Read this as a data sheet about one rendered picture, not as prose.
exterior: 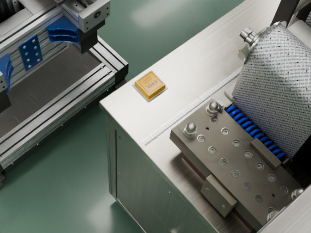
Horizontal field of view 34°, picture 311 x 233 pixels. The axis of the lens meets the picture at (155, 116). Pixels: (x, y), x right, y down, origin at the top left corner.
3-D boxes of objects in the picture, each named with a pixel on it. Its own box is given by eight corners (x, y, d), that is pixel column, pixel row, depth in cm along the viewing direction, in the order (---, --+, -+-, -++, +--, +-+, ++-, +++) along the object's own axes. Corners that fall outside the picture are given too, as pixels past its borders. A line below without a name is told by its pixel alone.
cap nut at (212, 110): (212, 102, 144) (214, 95, 140) (220, 111, 143) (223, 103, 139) (202, 109, 143) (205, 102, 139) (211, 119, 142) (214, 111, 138)
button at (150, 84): (151, 73, 163) (151, 69, 160) (165, 88, 160) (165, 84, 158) (134, 85, 160) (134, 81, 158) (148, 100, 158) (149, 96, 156)
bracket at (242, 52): (233, 83, 163) (256, 25, 136) (247, 97, 161) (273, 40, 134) (222, 91, 161) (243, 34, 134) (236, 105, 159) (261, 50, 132)
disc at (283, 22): (275, 45, 137) (292, 9, 124) (276, 46, 137) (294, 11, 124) (237, 74, 132) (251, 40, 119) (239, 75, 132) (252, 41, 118)
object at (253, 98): (231, 101, 146) (245, 66, 130) (291, 159, 139) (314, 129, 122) (230, 101, 146) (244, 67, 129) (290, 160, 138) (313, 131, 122)
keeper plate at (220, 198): (205, 187, 145) (211, 174, 135) (229, 213, 142) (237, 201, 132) (198, 193, 144) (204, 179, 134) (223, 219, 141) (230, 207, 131)
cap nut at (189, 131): (190, 124, 140) (192, 116, 137) (199, 132, 139) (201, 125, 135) (180, 131, 139) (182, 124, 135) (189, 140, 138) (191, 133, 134)
